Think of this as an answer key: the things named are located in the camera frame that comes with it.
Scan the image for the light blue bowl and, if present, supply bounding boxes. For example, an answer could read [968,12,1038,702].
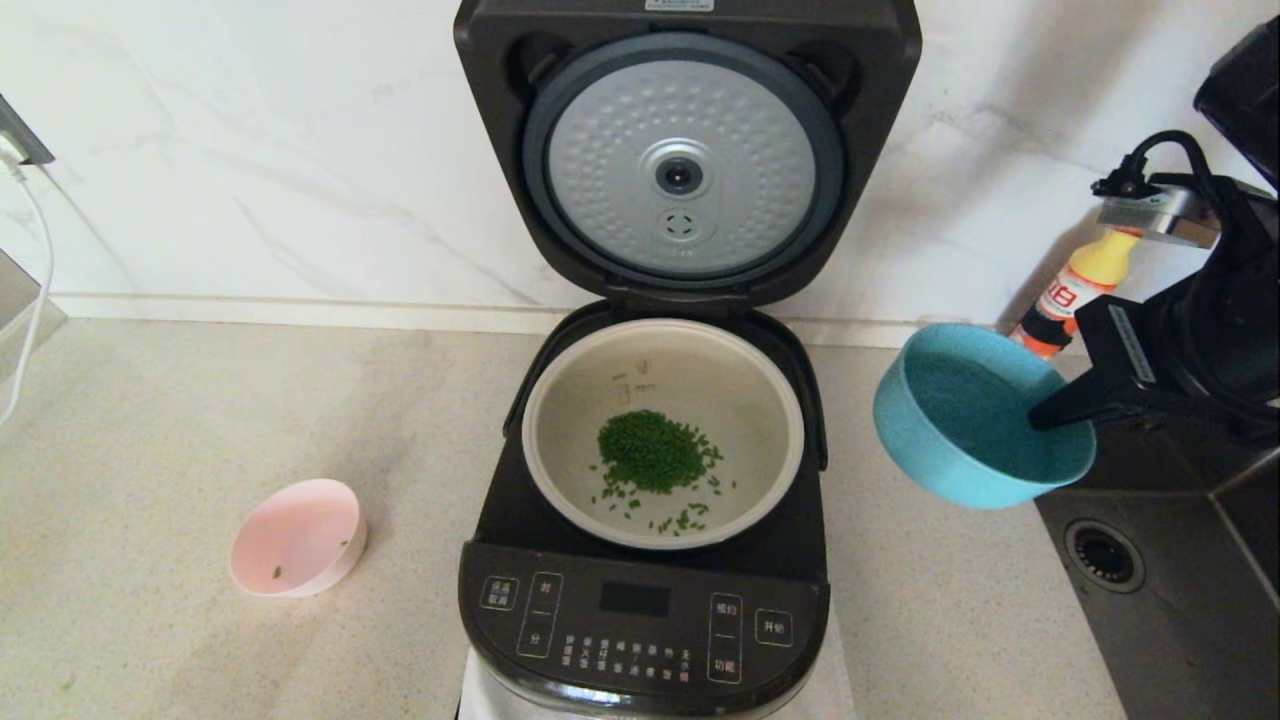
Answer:
[872,322,1098,509]

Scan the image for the green pellets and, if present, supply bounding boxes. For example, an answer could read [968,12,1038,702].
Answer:
[590,408,739,538]

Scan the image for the pink bowl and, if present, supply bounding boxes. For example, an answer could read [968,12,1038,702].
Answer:
[228,478,367,599]

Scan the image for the beige inner pot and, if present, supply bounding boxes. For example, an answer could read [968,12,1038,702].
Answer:
[520,318,806,551]

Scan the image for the black rice cooker body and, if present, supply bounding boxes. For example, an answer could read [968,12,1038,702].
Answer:
[457,300,831,720]

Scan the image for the orange bottle with yellow cap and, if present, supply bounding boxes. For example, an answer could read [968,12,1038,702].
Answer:
[1010,228,1141,359]

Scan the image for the round sink drain strainer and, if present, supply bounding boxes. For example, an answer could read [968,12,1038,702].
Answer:
[1062,518,1146,595]

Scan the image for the stainless steel sink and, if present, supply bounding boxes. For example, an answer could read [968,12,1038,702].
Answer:
[1035,420,1280,720]

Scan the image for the grey metal container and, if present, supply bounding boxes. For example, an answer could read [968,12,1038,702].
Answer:
[0,250,69,386]

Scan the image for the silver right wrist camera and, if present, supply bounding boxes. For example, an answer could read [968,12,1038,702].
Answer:
[1098,190,1223,249]

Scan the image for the black camera usb cable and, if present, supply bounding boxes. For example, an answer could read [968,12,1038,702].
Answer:
[1090,130,1233,201]

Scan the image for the grey wall socket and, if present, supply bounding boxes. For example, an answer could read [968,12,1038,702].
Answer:
[0,95,56,169]

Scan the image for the white power cable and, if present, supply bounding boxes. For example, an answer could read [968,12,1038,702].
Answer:
[0,135,56,421]

